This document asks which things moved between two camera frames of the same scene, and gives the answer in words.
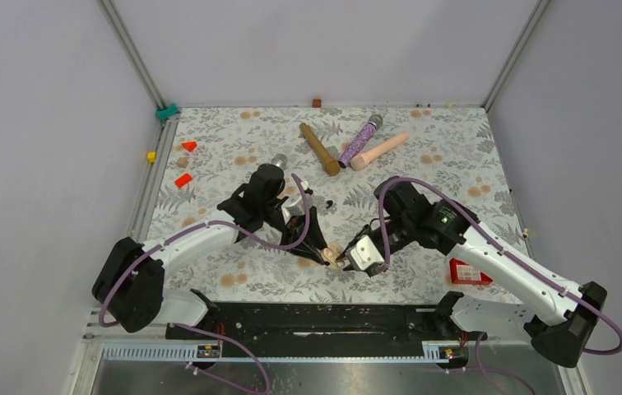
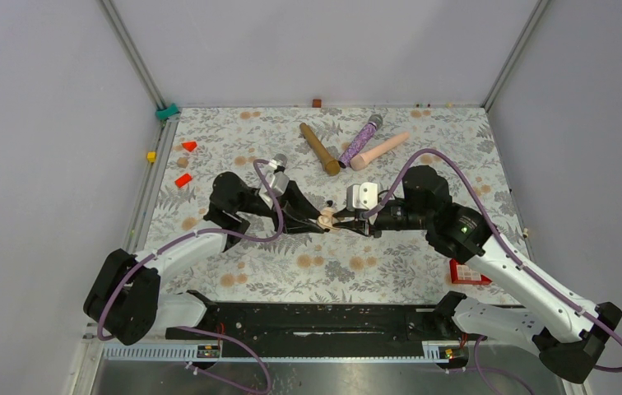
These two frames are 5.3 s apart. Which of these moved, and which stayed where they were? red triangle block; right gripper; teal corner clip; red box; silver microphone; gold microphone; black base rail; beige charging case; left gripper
Moved: beige charging case; left gripper; right gripper
Stayed: gold microphone; black base rail; silver microphone; teal corner clip; red box; red triangle block
